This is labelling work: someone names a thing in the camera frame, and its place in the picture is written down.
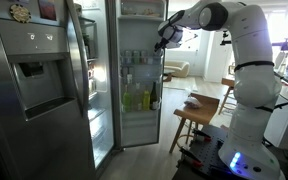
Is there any wooden stool with metal ring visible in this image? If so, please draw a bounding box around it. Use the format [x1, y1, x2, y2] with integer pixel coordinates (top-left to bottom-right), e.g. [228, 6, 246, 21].
[217, 76, 237, 116]

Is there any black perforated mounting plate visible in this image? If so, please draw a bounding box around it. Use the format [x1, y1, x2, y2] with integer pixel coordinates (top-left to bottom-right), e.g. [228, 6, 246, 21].
[171, 124, 240, 180]

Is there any dark green wine bottle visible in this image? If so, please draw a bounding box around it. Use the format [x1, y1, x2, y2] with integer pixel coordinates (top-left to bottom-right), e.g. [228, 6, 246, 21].
[149, 81, 159, 111]

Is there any red and black clamp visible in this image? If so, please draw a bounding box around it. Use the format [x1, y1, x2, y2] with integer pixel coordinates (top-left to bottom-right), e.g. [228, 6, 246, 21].
[178, 146, 205, 169]
[191, 128, 214, 143]

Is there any red picture fridge magnet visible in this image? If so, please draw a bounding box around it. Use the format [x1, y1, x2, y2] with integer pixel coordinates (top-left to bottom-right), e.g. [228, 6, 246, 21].
[36, 0, 58, 22]

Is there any curved steel fridge handle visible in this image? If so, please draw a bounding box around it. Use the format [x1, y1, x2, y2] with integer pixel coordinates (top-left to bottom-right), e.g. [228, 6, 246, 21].
[64, 0, 90, 118]

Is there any clear glass bottle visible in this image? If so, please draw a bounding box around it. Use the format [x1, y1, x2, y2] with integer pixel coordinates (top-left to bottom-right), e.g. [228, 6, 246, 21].
[132, 83, 143, 112]

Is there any yellow bottle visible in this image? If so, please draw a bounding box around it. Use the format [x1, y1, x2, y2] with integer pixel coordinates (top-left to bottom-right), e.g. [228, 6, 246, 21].
[141, 87, 151, 112]

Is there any round gold fridge magnet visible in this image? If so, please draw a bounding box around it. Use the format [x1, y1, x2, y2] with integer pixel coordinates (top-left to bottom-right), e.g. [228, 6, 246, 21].
[8, 3, 32, 24]

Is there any clear plastic bag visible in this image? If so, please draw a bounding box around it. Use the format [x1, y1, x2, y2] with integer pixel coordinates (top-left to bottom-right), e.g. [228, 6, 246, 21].
[183, 96, 204, 110]

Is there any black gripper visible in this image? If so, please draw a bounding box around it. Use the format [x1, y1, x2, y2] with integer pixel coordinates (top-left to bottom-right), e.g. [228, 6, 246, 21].
[153, 33, 174, 54]

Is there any beige sofa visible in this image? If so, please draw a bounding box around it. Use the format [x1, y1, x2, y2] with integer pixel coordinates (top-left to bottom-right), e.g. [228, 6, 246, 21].
[163, 59, 191, 79]

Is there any bright window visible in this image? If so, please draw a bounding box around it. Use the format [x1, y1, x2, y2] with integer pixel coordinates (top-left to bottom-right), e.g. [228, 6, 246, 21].
[165, 28, 205, 53]

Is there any fridge ice water dispenser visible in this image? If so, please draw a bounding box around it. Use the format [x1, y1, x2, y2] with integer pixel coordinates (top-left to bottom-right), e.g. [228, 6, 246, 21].
[0, 17, 77, 122]

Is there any stainless steel fridge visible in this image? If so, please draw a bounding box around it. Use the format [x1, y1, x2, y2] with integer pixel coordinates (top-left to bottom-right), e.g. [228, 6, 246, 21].
[0, 0, 122, 180]

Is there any white cabinet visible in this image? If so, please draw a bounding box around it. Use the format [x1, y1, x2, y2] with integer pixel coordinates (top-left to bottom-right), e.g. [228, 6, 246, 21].
[263, 86, 288, 152]

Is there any bright green bottle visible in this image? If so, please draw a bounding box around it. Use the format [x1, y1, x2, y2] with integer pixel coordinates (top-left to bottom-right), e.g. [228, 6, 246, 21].
[121, 84, 133, 114]

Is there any pale drink can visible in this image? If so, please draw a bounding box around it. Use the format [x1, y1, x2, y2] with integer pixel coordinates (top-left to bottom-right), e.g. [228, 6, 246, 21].
[140, 50, 149, 65]

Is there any grey drink can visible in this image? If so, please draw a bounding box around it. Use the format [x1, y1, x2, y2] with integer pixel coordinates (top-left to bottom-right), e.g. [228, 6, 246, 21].
[123, 50, 132, 65]

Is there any pale beige rug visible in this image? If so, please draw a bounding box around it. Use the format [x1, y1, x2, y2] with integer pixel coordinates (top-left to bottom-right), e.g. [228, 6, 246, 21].
[163, 76, 199, 93]

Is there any green drink can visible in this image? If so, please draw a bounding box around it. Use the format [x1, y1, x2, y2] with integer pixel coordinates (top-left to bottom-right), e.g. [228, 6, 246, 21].
[131, 50, 141, 65]

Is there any black camera on stand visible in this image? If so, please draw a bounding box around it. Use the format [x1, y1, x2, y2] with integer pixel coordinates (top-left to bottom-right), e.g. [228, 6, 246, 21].
[219, 30, 233, 47]

